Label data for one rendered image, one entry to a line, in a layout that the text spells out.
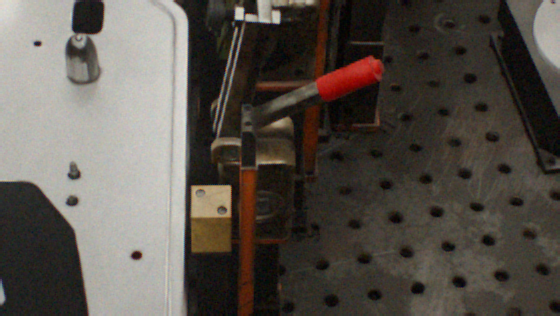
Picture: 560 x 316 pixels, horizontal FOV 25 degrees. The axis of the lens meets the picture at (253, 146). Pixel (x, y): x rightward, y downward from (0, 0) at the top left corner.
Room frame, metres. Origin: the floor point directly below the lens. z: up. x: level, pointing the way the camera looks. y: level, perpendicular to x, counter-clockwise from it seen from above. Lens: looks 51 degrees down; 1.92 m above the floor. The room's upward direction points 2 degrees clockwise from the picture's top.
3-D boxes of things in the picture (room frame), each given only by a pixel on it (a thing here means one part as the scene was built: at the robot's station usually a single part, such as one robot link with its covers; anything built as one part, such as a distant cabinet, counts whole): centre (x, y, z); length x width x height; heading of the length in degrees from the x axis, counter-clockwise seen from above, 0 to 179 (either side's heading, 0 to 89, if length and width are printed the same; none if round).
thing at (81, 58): (0.83, 0.17, 1.02); 0.03 x 0.03 x 0.07
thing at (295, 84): (0.88, -0.02, 0.88); 0.11 x 0.09 x 0.37; 92
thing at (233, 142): (0.68, 0.02, 1.06); 0.03 x 0.01 x 0.03; 92
